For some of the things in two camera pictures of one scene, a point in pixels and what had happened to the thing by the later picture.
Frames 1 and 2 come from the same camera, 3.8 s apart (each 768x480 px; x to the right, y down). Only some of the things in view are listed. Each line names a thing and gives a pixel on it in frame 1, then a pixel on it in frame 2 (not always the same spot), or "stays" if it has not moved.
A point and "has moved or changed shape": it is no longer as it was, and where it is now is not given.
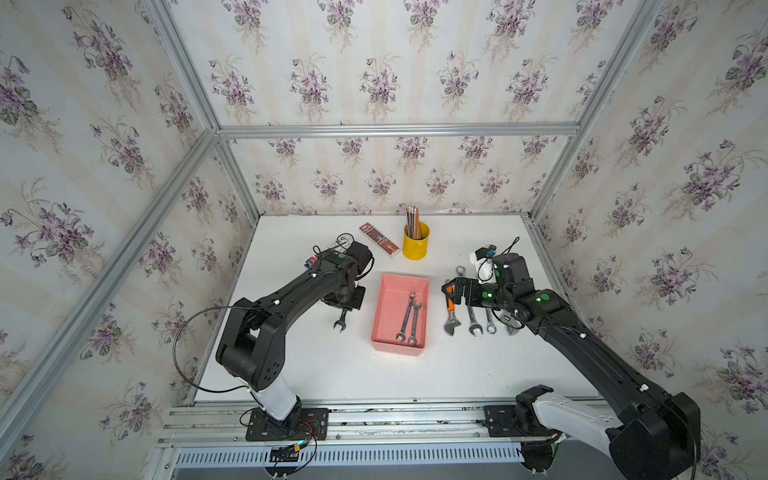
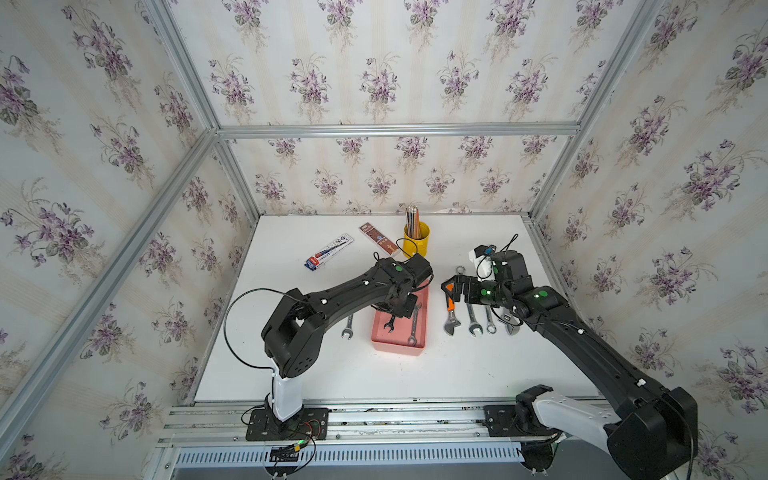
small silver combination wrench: x=341 y=321 has moved or changed shape
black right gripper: x=469 y=284 stays
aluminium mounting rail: x=454 y=423 stays
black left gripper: x=356 y=304 -> x=408 y=311
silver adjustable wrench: x=506 y=318 stays
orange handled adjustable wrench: x=452 y=322 stays
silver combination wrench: x=402 y=333 -> x=390 y=324
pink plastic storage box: x=390 y=311 stays
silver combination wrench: x=491 y=327 stays
